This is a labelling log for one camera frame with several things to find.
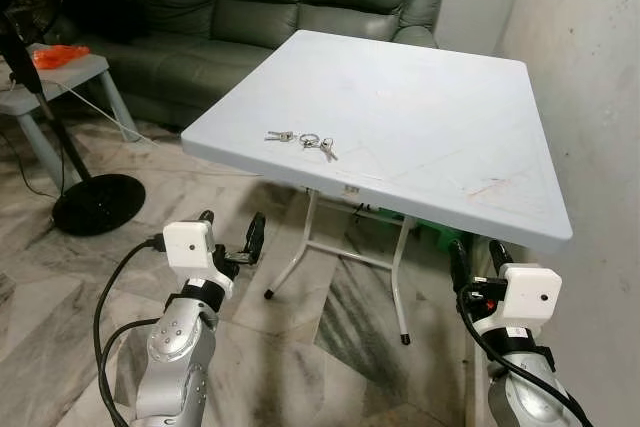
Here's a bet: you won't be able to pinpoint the black bag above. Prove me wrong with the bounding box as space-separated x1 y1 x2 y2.
60 0 129 43

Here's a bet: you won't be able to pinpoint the silver keys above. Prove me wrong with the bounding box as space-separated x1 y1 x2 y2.
265 129 339 162

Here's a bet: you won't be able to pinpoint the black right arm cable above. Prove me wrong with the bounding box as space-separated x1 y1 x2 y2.
455 282 593 427

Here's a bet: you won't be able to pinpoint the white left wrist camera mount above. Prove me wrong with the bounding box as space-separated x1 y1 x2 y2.
162 220 238 296

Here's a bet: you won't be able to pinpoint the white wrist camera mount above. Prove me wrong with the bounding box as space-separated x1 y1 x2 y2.
162 220 238 296
495 263 563 336

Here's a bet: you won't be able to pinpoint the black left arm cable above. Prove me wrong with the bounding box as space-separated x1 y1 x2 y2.
93 234 166 427

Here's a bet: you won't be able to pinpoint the orange plastic bag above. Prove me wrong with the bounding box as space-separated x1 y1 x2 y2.
30 44 91 70

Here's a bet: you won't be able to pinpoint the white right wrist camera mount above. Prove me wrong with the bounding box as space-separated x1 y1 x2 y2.
495 263 563 336

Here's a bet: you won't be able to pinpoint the small grey side table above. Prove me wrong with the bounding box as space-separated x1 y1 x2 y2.
0 47 141 193

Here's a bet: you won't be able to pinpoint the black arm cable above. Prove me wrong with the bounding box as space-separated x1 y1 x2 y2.
93 234 166 427
455 282 593 427

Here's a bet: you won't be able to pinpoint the black standing fan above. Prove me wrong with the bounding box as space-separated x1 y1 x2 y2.
0 0 147 238

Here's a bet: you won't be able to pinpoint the thin white cable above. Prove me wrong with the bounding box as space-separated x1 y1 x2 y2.
60 82 261 176

